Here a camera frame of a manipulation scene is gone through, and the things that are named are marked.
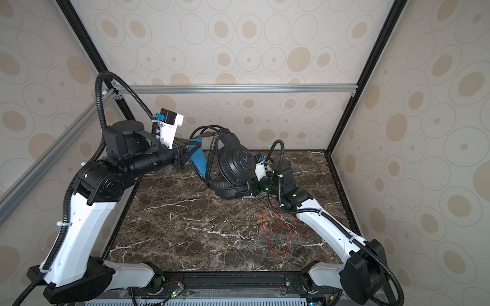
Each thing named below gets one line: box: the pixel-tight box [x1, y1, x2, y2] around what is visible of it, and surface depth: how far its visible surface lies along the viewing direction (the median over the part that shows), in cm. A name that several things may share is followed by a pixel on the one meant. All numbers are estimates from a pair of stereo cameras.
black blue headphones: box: [188, 130, 258, 200], surface depth 46 cm
